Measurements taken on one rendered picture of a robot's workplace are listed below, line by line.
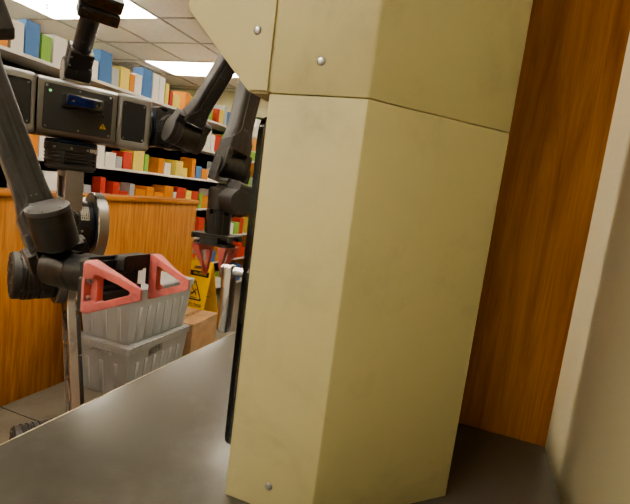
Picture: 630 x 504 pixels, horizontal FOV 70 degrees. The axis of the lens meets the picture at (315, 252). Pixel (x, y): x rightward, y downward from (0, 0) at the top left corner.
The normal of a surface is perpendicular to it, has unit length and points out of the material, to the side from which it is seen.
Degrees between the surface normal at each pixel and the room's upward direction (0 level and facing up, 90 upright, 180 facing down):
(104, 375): 95
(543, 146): 90
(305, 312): 90
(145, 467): 0
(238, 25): 90
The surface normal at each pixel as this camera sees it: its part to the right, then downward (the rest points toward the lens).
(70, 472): 0.13, -0.98
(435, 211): 0.42, 0.17
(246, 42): -0.34, 0.07
